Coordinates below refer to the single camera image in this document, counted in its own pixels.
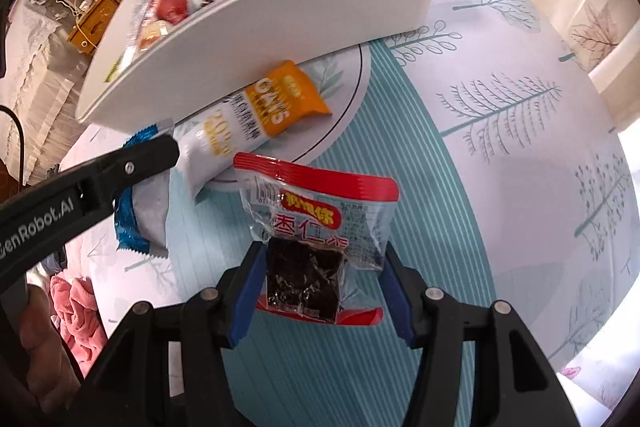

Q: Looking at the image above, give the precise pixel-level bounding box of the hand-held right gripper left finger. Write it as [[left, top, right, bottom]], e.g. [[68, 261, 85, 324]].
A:
[[65, 241, 268, 427]]

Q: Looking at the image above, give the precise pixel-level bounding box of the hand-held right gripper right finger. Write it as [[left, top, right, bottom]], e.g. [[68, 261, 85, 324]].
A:
[[382, 247, 576, 427]]

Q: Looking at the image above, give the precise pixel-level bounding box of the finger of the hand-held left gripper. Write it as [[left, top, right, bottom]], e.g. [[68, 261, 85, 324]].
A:
[[60, 134, 181, 221]]

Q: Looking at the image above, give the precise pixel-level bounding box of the small blue snack packet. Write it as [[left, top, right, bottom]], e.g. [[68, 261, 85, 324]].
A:
[[114, 119, 176, 258]]

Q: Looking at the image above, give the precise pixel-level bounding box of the red-trimmed dark date packet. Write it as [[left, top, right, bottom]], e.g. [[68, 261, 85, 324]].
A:
[[233, 152, 400, 325]]

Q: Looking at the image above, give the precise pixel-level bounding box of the orange and white oat bar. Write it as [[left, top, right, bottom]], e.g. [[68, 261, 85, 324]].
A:
[[177, 61, 333, 200]]

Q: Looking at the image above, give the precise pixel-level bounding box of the red and white snack bag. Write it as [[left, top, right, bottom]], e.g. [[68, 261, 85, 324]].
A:
[[107, 0, 196, 78]]

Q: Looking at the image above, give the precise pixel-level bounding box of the white plastic bin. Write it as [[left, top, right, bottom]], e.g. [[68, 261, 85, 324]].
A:
[[75, 0, 448, 134]]

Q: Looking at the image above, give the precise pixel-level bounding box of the person's left hand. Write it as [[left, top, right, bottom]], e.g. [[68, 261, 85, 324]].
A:
[[17, 284, 83, 414]]

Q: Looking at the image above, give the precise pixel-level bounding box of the crumpled pink cloth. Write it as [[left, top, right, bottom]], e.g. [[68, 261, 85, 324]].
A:
[[50, 274, 108, 373]]

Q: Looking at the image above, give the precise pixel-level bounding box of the cabinet with lace cover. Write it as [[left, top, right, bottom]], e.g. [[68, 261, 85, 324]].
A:
[[0, 2, 96, 188]]

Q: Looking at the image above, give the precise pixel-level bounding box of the tree print tablecloth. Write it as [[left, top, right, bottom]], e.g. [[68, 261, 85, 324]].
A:
[[65, 0, 640, 427]]

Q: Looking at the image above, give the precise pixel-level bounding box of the leaf print curtain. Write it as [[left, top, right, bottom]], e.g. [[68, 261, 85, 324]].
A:
[[520, 0, 640, 132]]

